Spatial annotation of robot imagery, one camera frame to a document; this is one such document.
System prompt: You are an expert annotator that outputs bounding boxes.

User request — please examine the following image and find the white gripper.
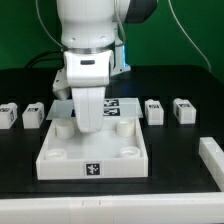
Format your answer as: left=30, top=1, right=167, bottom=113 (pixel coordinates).
left=64, top=50, right=114, bottom=133

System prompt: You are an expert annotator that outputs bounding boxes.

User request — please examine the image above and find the white square tabletop part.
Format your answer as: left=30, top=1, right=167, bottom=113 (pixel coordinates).
left=36, top=117, right=148, bottom=180

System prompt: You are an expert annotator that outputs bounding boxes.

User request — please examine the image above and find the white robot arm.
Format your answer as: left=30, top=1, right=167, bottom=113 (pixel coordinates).
left=56, top=0, right=158, bottom=133

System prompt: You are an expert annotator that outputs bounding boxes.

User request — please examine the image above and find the clear sheet with tags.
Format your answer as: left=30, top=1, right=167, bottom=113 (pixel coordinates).
left=47, top=98, right=143, bottom=120

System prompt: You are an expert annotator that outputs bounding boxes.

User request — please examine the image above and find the white L-shaped obstacle fence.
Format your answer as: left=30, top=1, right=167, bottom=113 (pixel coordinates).
left=0, top=137, right=224, bottom=224

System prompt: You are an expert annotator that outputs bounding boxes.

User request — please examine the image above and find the black cable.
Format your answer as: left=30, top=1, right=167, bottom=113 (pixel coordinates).
left=24, top=49, right=64, bottom=69

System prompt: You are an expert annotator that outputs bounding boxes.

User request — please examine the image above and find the white cable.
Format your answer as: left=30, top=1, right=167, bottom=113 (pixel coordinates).
left=168, top=0, right=212, bottom=73

